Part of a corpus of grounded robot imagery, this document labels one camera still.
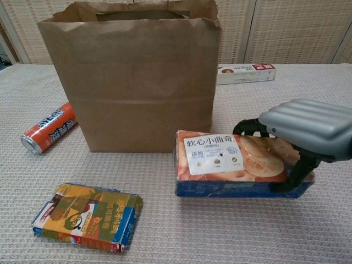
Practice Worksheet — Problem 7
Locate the brown paper bag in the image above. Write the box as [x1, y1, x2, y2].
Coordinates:
[37, 0, 223, 154]

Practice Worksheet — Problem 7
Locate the orange soda can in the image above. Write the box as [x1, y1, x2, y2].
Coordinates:
[21, 102, 78, 155]

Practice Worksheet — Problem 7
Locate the blue-orange cookie box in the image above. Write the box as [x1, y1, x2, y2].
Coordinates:
[173, 129, 316, 199]

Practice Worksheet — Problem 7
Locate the right silver-black robot hand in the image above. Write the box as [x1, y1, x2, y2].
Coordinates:
[232, 98, 352, 193]

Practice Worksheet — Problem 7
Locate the woven folding screen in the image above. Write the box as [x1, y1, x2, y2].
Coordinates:
[0, 0, 352, 67]

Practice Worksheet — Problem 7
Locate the long white-red wrap box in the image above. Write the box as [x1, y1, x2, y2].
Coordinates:
[217, 63, 277, 85]

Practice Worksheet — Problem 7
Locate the beige woven tablecloth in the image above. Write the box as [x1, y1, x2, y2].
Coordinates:
[0, 63, 352, 264]

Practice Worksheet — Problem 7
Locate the yellow blue snack packet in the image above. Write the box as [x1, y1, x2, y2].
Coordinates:
[31, 183, 144, 254]

